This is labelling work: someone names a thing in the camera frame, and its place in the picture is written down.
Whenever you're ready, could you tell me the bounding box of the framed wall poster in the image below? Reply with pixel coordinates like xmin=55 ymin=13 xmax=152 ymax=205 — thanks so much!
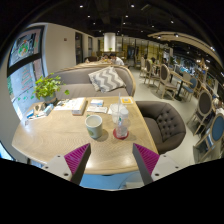
xmin=8 ymin=27 xmax=45 ymax=68

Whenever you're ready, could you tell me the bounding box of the flat white packet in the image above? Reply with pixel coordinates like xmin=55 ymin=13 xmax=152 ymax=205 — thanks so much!
xmin=86 ymin=105 xmax=109 ymax=115

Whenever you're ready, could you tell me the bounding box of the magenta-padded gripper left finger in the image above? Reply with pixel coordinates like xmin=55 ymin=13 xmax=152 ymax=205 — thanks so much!
xmin=41 ymin=143 xmax=92 ymax=186

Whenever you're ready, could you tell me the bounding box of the grey upholstered sofa bench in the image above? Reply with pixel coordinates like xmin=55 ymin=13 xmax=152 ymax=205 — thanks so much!
xmin=49 ymin=63 xmax=137 ymax=101

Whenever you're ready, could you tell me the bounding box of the grey white chevron pillow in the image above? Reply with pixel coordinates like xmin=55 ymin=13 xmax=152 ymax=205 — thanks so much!
xmin=87 ymin=66 xmax=127 ymax=94

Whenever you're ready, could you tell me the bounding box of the white mug with green print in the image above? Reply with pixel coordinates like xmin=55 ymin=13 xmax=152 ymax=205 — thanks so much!
xmin=84 ymin=114 xmax=104 ymax=140

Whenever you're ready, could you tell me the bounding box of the dark grey tufted armchair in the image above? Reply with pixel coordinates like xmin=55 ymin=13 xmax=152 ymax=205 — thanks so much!
xmin=135 ymin=100 xmax=187 ymax=155

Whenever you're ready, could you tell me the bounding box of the group of wooden café chairs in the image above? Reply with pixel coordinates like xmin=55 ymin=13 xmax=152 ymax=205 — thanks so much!
xmin=138 ymin=56 xmax=224 ymax=161

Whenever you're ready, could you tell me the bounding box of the white cardboard box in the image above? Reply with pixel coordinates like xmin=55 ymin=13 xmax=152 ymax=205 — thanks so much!
xmin=71 ymin=97 xmax=88 ymax=116

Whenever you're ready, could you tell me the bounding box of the group of ceiling spotlights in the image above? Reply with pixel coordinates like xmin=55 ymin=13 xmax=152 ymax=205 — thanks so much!
xmin=78 ymin=1 xmax=218 ymax=54

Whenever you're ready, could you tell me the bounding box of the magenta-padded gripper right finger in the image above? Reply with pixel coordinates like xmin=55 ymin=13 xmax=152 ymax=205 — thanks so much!
xmin=132 ymin=143 xmax=183 ymax=186

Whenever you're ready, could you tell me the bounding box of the flat round red coaster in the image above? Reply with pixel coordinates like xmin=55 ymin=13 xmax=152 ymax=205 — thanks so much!
xmin=112 ymin=128 xmax=130 ymax=140

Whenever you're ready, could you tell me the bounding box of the potted green plant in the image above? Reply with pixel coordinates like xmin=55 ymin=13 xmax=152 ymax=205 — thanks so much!
xmin=33 ymin=73 xmax=70 ymax=105

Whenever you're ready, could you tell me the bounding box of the light blue tissue box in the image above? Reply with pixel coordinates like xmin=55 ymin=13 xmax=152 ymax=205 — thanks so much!
xmin=43 ymin=103 xmax=55 ymax=116

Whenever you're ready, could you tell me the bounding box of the small blue white packet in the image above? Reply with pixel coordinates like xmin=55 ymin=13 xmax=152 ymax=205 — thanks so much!
xmin=89 ymin=99 xmax=105 ymax=108

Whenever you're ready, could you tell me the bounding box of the yellow card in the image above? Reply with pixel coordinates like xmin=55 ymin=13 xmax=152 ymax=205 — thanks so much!
xmin=119 ymin=96 xmax=135 ymax=105

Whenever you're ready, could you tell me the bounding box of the clear bottle with white cap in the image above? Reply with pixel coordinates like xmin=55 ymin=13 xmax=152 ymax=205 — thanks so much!
xmin=114 ymin=107 xmax=131 ymax=139

